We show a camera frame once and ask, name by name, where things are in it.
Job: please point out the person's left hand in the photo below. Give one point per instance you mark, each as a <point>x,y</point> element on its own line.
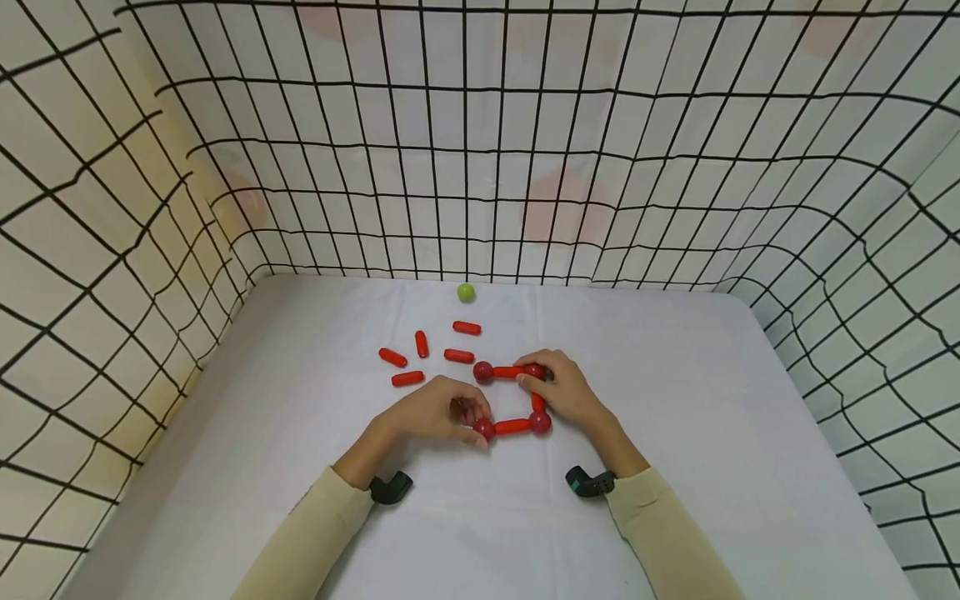
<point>427,412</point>

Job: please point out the person's right hand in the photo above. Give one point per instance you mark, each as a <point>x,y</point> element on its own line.
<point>570,396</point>

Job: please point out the person's left index finger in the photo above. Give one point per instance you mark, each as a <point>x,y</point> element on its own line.
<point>469,392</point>

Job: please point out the person's left thumb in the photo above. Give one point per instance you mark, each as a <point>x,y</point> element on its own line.
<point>480,439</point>

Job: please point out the person's right index finger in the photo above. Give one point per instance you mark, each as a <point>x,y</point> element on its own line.
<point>553,360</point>

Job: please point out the person's right thumb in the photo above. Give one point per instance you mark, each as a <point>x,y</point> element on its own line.
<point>532,385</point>

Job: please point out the dark red ball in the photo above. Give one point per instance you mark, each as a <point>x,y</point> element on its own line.
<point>483,372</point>
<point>534,370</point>
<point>484,428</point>
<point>540,422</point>

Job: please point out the person's right forearm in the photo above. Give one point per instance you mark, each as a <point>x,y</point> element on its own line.
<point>667,537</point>

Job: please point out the person's left forearm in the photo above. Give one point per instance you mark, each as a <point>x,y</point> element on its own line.
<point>315,542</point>

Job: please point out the red stick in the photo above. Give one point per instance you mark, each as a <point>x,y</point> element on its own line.
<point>512,427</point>
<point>466,327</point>
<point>407,378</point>
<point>538,402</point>
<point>392,357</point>
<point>508,372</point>
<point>459,356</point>
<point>421,343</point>

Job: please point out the green ball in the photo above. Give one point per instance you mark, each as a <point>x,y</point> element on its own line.
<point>466,292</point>

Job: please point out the black wrist band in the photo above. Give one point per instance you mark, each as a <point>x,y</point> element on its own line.
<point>591,482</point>
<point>391,487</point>

